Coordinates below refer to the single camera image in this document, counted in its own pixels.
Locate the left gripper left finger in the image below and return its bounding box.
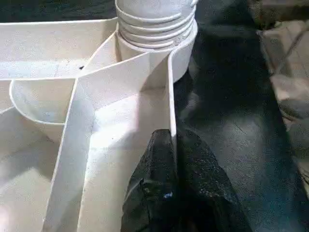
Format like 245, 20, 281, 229
122, 129, 178, 232

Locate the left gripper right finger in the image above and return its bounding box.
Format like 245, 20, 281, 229
176, 129, 244, 232

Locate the white plastic table top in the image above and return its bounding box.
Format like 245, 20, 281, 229
0, 19, 198, 232

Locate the white plastic table leg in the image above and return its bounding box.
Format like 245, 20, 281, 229
115, 0, 197, 51

